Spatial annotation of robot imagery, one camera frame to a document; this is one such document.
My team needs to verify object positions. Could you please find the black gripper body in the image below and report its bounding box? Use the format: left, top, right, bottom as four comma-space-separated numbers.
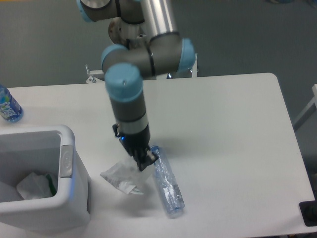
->
112, 123, 150, 156

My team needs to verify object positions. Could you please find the blue labelled water bottle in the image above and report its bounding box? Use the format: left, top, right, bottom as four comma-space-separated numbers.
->
0, 85, 24, 123

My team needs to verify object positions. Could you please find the white frame at right edge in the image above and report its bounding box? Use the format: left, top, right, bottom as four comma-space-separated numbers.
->
293, 84, 317, 131

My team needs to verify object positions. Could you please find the clear plastic wrapper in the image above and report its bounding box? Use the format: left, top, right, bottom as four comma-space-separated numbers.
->
100, 158, 154, 195

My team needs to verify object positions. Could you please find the white pedestal base frame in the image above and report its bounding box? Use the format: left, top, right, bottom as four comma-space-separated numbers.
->
85, 53, 199, 84

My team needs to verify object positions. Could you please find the white tissue in bin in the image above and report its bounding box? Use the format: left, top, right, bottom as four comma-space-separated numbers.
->
16, 172, 53, 200

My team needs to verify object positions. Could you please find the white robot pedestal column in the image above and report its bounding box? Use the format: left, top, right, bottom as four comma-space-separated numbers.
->
108, 19, 159, 81

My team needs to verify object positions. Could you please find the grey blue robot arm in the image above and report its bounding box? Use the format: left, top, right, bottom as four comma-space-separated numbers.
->
77, 0, 195, 171

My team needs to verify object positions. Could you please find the clear crushed plastic bottle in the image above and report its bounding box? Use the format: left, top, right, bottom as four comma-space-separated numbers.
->
151, 145, 185, 219

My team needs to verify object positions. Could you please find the black object at table edge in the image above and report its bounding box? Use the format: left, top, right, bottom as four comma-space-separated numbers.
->
299, 200, 317, 227

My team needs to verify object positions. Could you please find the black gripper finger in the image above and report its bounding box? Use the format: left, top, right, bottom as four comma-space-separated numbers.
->
138, 147, 159, 172
133, 148, 146, 166

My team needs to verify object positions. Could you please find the white trash can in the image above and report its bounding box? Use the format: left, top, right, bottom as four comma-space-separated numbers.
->
0, 125, 90, 231

